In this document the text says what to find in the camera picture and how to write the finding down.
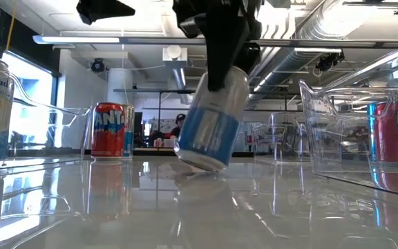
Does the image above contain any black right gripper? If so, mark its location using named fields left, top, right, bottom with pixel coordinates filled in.
left=172, top=0, right=265, bottom=92

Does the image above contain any red Fanta can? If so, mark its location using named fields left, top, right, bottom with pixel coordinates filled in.
left=91, top=102, right=126, bottom=160
left=373, top=100, right=398, bottom=165

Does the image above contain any blue silver Red Bull can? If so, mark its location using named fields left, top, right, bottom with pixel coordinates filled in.
left=122, top=104, right=136, bottom=159

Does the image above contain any long horizontal overhead bar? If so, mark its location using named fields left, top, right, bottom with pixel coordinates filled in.
left=32, top=34, right=398, bottom=49

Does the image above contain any white box lamp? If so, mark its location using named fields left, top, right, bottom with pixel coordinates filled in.
left=162, top=44, right=189, bottom=69

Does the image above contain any white round column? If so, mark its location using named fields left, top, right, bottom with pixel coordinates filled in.
left=106, top=68, right=135, bottom=107

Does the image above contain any white light strip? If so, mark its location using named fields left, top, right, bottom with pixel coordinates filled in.
left=294, top=47, right=343, bottom=54

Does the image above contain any person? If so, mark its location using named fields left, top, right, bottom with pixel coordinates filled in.
left=169, top=113, right=188, bottom=139

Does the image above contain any black metal rack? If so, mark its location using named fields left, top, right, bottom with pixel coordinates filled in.
left=112, top=88, right=302, bottom=139

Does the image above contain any large window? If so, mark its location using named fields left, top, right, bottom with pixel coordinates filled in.
left=0, top=50, right=59, bottom=149

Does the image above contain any white glossy board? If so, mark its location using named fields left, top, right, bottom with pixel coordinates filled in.
left=0, top=155, right=398, bottom=249

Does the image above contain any black round camera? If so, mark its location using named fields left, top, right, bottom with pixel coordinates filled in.
left=314, top=51, right=345, bottom=73
left=91, top=57, right=106, bottom=73

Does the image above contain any silver spiral air duct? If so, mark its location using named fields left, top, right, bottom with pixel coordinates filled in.
left=245, top=0, right=398, bottom=108

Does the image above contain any yellow hanging cord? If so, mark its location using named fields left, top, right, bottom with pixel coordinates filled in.
left=4, top=0, right=16, bottom=51

